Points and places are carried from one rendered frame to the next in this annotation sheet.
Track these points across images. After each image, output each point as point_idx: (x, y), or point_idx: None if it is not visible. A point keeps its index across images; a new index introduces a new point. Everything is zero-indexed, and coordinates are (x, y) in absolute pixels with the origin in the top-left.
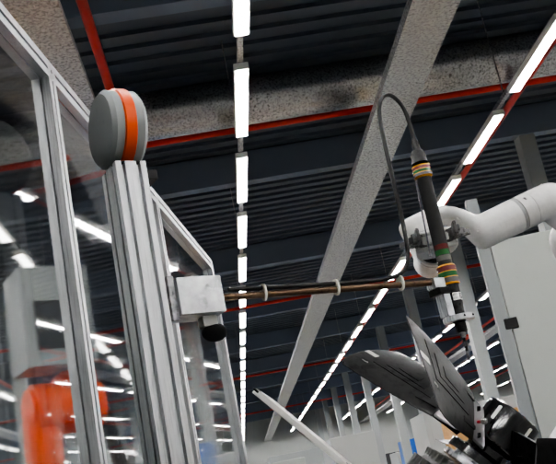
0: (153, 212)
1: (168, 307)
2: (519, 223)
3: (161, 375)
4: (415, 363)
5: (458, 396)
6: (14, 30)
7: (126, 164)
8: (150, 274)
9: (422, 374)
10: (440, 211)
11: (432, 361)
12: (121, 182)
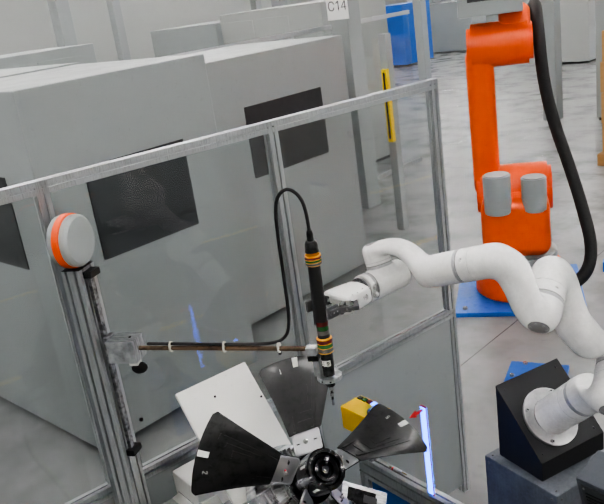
0: (86, 304)
1: (100, 360)
2: (451, 281)
3: (99, 395)
4: None
5: (248, 466)
6: None
7: (67, 274)
8: (88, 341)
9: (310, 396)
10: (386, 251)
11: (214, 453)
12: (66, 285)
